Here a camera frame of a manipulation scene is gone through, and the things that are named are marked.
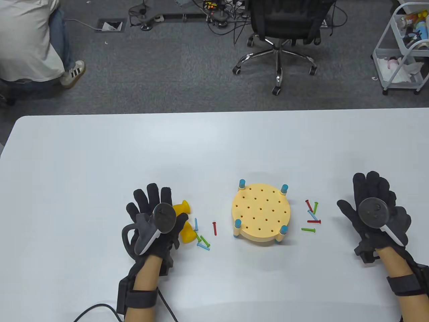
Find black right wrist strap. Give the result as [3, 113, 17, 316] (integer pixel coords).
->
[386, 265, 429, 297]

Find black left wrist strap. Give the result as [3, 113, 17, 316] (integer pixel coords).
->
[117, 277, 159, 314]

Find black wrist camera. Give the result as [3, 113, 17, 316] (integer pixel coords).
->
[355, 241, 380, 264]
[159, 250, 175, 277]

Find grey floor socket box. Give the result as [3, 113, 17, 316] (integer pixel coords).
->
[96, 18, 126, 33]

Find grey hand controller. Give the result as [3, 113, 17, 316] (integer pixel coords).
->
[358, 197, 408, 247]
[122, 203, 176, 259]

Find grey right hand controller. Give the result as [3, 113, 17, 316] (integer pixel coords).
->
[358, 197, 408, 247]

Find yellow toy hammer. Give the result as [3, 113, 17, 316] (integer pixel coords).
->
[172, 200, 197, 244]

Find white floor cable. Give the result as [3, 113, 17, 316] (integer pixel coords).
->
[65, 17, 101, 31]

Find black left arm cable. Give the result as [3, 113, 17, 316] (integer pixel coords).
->
[74, 288, 179, 322]

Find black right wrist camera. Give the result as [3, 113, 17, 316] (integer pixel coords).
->
[355, 241, 380, 264]

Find white utility cart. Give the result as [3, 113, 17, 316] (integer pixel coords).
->
[371, 2, 429, 96]

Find yellow round tap bench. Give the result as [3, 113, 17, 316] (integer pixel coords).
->
[231, 179, 291, 246]

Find black wrist strap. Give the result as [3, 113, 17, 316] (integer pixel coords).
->
[386, 265, 429, 297]
[117, 277, 159, 314]

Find person's right forearm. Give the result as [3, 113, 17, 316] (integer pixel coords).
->
[374, 248, 429, 322]

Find black office chair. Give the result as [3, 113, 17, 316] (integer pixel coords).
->
[232, 0, 337, 96]

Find colourful toy figure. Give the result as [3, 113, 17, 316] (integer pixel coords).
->
[397, 15, 416, 30]

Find person's left forearm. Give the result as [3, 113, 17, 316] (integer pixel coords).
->
[124, 255, 161, 322]

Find person's left hand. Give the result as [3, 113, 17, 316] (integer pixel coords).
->
[126, 183, 189, 269]

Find tangle of black cables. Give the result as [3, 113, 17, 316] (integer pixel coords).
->
[128, 0, 349, 46]

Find person's right hand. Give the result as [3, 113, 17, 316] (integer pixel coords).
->
[337, 171, 412, 251]

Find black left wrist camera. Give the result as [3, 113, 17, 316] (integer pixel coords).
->
[159, 250, 175, 277]

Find grey left hand controller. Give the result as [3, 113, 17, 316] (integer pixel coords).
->
[122, 203, 176, 259]

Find black desk base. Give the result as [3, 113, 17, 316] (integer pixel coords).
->
[139, 13, 210, 31]

